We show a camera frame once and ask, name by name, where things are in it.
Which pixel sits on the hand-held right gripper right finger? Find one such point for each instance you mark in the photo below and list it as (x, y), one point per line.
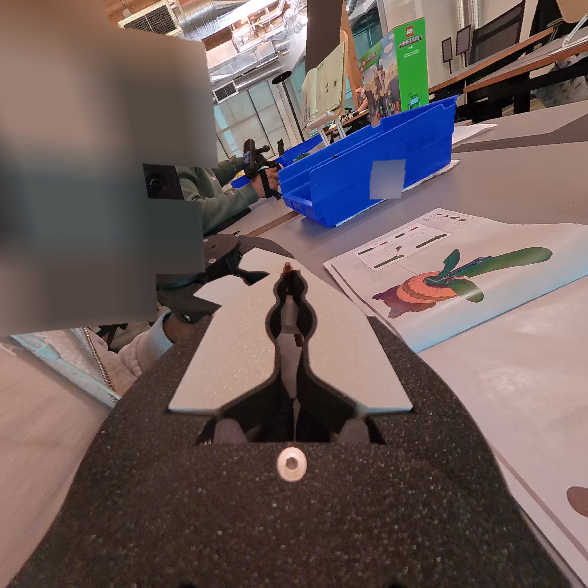
(353, 358)

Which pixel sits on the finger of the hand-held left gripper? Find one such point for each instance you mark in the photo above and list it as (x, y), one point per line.
(225, 290)
(268, 261)

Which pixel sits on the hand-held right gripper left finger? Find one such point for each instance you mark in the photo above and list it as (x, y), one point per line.
(225, 358)

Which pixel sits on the dark brown toy stem stick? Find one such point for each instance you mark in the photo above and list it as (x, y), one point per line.
(288, 275)

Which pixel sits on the another person's forearm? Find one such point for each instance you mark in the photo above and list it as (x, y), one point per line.
(216, 202)

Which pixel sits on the wooden-edged desk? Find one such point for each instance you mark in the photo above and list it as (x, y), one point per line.
(487, 62)
(528, 69)

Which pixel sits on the person's left hand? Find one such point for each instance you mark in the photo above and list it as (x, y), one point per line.
(173, 330)

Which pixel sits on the small blue plastic bin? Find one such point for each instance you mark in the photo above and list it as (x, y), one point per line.
(240, 183)

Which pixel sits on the open instruction booklet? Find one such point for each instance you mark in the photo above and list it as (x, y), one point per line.
(459, 321)

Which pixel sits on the large blue plastic bin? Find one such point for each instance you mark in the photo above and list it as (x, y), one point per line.
(349, 156)

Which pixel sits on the black floor lamp pole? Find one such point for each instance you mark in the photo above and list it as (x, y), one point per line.
(290, 101)

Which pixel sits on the black board with wooden edge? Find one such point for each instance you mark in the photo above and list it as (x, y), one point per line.
(324, 32)

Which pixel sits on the green toy set box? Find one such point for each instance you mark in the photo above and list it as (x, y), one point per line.
(411, 69)

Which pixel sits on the white paper sheet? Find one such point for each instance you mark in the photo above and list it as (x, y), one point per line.
(475, 133)

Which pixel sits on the ceiling air vent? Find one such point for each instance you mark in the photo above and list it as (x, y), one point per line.
(151, 18)

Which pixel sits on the small black sign frame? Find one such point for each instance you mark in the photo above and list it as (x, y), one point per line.
(463, 39)
(447, 48)

